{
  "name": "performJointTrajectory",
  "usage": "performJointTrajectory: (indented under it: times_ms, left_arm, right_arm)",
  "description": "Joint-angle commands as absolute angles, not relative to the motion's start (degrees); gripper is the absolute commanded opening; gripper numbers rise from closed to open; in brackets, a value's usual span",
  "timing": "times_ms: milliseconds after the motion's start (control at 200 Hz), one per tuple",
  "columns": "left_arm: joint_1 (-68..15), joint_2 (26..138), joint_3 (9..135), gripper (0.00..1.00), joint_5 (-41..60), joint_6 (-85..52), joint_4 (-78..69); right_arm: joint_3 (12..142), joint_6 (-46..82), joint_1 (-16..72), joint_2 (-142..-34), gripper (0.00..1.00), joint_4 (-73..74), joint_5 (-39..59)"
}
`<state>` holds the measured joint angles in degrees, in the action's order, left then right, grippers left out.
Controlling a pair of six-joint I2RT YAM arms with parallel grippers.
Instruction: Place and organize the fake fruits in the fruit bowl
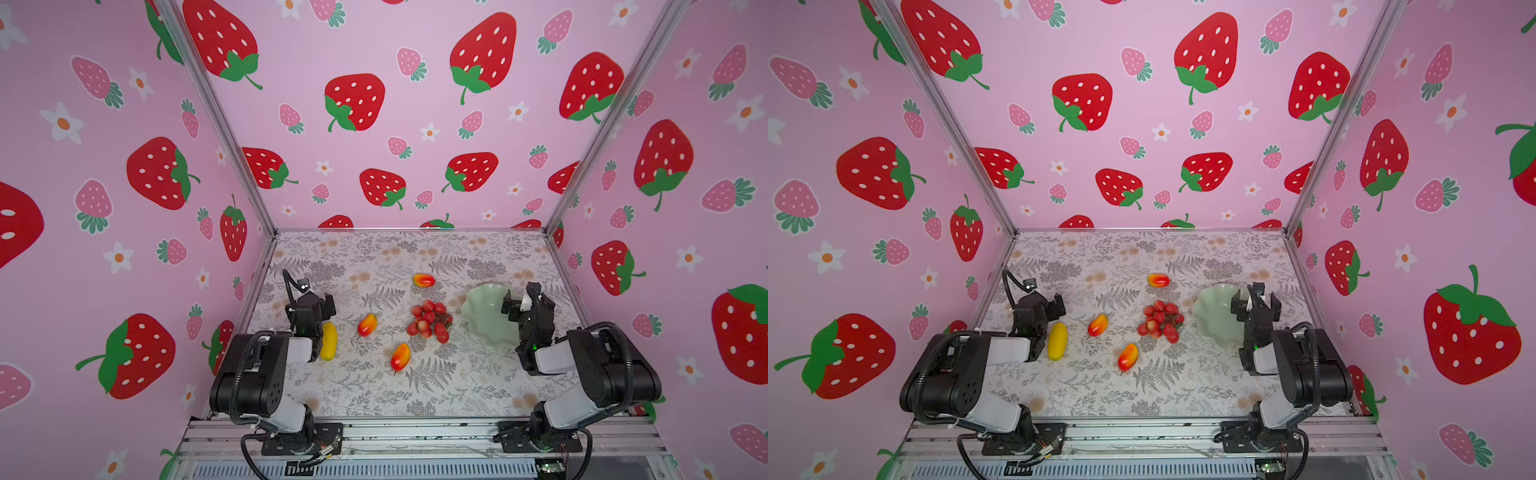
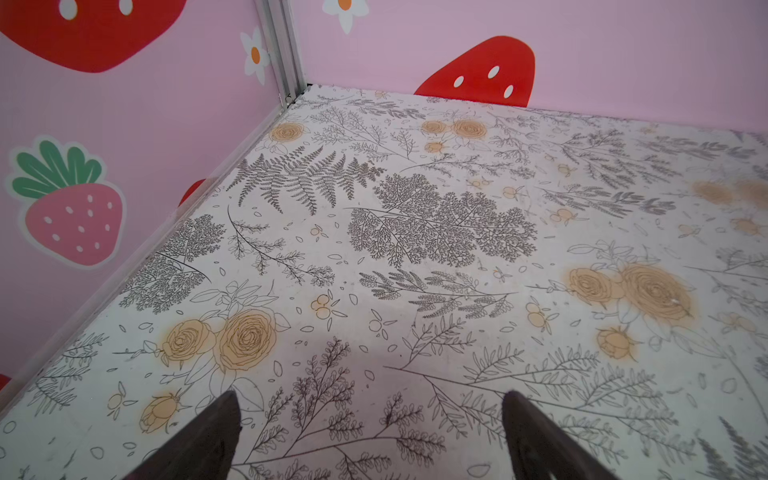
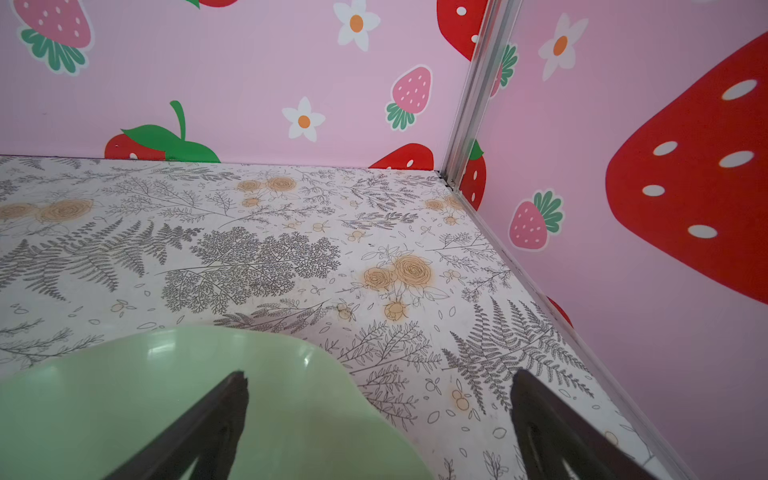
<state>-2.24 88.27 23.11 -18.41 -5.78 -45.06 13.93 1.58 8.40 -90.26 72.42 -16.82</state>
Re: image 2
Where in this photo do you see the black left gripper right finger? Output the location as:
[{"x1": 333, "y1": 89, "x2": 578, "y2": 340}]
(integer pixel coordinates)
[{"x1": 501, "y1": 391, "x2": 617, "y2": 480}]

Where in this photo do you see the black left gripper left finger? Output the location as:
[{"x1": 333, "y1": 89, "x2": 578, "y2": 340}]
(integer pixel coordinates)
[{"x1": 125, "y1": 391, "x2": 241, "y2": 480}]

